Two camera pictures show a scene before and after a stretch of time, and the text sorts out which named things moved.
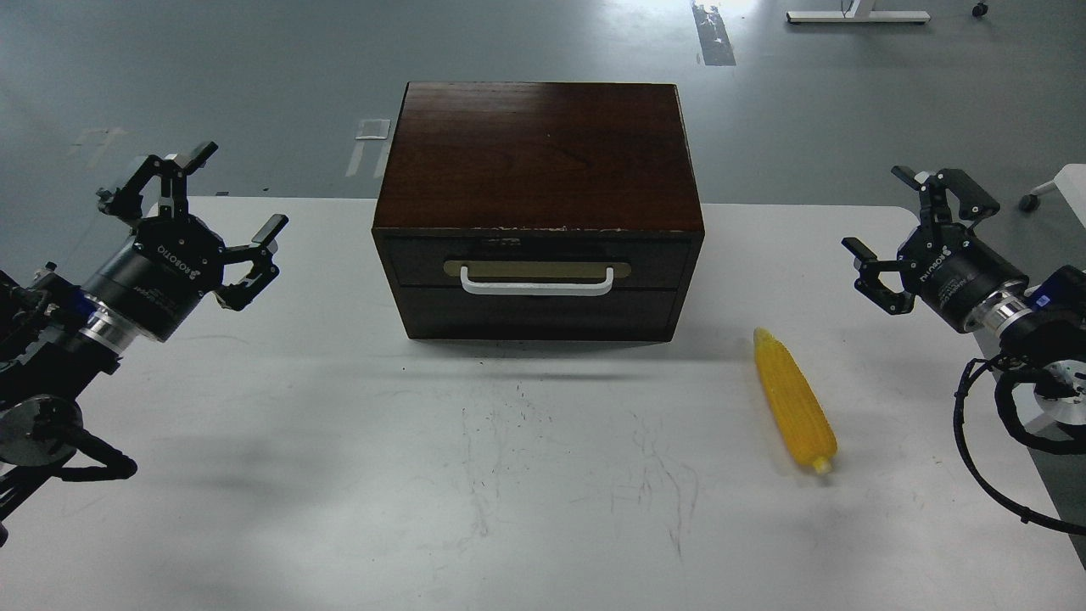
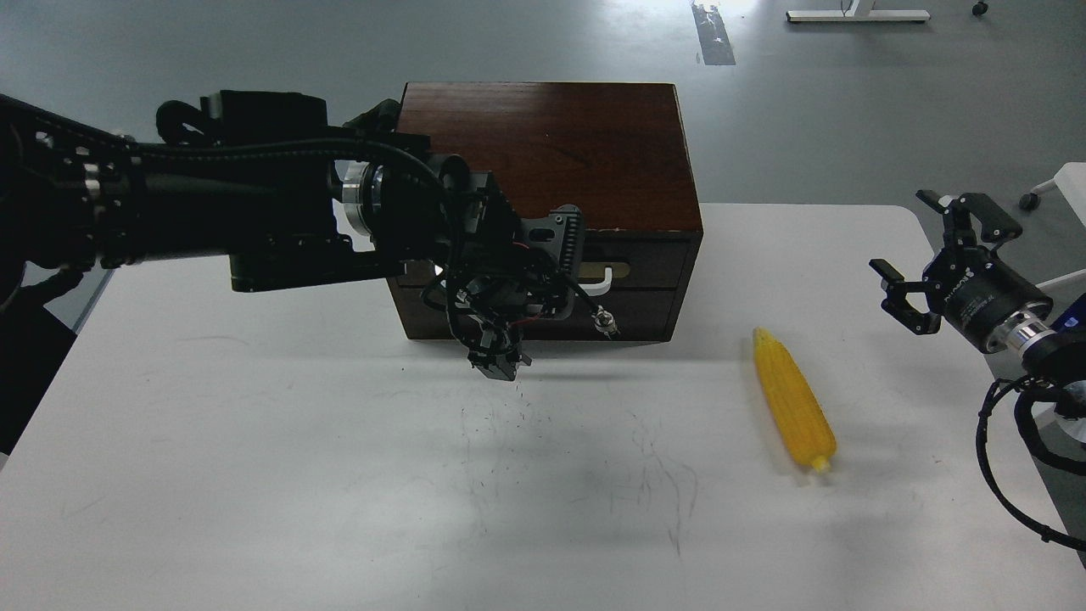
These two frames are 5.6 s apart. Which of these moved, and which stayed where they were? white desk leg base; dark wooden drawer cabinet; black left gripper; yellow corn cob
Moved: black left gripper
Stayed: yellow corn cob; white desk leg base; dark wooden drawer cabinet
